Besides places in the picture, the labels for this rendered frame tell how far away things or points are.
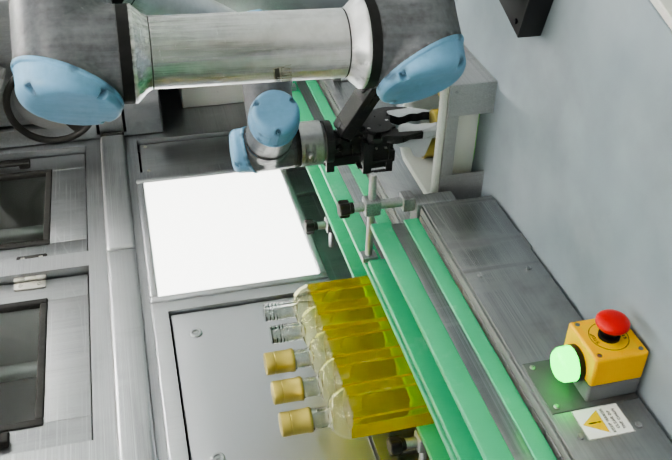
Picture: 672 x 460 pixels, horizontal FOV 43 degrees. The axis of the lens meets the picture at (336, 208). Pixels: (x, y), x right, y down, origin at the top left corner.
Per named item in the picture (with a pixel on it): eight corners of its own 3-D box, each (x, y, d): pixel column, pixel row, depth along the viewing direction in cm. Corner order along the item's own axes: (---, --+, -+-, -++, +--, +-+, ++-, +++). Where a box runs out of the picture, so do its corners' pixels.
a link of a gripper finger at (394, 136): (419, 130, 144) (368, 131, 143) (419, 121, 143) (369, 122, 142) (424, 144, 140) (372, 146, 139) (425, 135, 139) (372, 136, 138)
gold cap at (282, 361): (291, 359, 130) (263, 364, 129) (291, 343, 128) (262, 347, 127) (296, 376, 127) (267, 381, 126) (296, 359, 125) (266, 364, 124)
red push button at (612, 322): (584, 330, 102) (590, 308, 100) (614, 325, 103) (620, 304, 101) (601, 353, 99) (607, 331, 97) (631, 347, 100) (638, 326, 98)
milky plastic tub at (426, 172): (442, 149, 158) (398, 154, 156) (455, 36, 145) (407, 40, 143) (478, 200, 144) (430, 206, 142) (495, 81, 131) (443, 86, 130)
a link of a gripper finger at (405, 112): (428, 131, 152) (382, 140, 149) (431, 102, 148) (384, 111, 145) (437, 139, 149) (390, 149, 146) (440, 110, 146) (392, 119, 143)
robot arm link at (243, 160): (237, 165, 133) (233, 182, 141) (305, 157, 135) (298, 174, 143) (229, 118, 135) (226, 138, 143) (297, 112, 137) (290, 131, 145)
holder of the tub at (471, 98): (442, 173, 161) (403, 177, 159) (458, 38, 145) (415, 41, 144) (476, 224, 147) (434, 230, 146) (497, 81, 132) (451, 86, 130)
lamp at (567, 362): (564, 362, 105) (542, 366, 104) (571, 335, 102) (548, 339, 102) (582, 388, 101) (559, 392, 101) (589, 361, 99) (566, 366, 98)
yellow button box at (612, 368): (611, 353, 108) (558, 362, 107) (623, 309, 104) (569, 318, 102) (640, 392, 103) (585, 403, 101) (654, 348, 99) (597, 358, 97)
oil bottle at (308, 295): (411, 292, 146) (289, 310, 141) (413, 266, 143) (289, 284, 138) (421, 313, 141) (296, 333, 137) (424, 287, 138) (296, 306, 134)
